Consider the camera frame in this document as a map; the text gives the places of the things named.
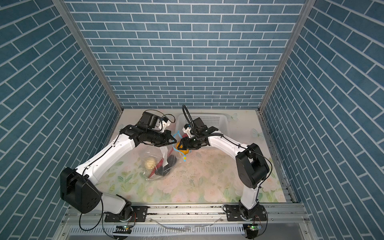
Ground dark round crinkled food toy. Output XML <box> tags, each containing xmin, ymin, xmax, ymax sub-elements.
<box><xmin>165</xmin><ymin>155</ymin><xmax>178</xmax><ymax>168</ymax></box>

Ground red chili pepper toy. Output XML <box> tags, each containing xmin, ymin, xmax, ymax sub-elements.
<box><xmin>149</xmin><ymin>149</ymin><xmax>176</xmax><ymax>179</ymax></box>

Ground yellow potato toy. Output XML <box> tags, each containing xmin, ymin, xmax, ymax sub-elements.
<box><xmin>176</xmin><ymin>141</ymin><xmax>190</xmax><ymax>155</ymax></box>

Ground black avocado toy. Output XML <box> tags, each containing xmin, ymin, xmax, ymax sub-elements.
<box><xmin>155</xmin><ymin>165</ymin><xmax>172</xmax><ymax>177</ymax></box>

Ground cream white bun toy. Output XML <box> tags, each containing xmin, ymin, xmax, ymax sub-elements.
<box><xmin>145</xmin><ymin>157</ymin><xmax>157</xmax><ymax>171</ymax></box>

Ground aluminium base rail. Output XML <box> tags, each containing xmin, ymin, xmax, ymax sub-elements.
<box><xmin>54</xmin><ymin>203</ymin><xmax>316</xmax><ymax>240</ymax></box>

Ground clear zip top bag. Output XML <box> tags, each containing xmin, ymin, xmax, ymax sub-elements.
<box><xmin>139</xmin><ymin>142</ymin><xmax>186</xmax><ymax>181</ymax></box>

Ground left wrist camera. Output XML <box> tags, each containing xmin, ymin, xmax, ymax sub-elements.
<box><xmin>137</xmin><ymin>111</ymin><xmax>171</xmax><ymax>133</ymax></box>

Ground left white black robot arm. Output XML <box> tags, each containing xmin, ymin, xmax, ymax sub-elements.
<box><xmin>60</xmin><ymin>125</ymin><xmax>177</xmax><ymax>222</ymax></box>

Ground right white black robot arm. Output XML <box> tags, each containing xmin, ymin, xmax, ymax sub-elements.
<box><xmin>176</xmin><ymin>127</ymin><xmax>273</xmax><ymax>221</ymax></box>

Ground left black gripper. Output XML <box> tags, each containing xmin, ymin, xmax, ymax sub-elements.
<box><xmin>146</xmin><ymin>129</ymin><xmax>178</xmax><ymax>146</ymax></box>

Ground white plastic mesh basket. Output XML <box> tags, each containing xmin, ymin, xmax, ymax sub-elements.
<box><xmin>175</xmin><ymin>113</ymin><xmax>230</xmax><ymax>136</ymax></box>

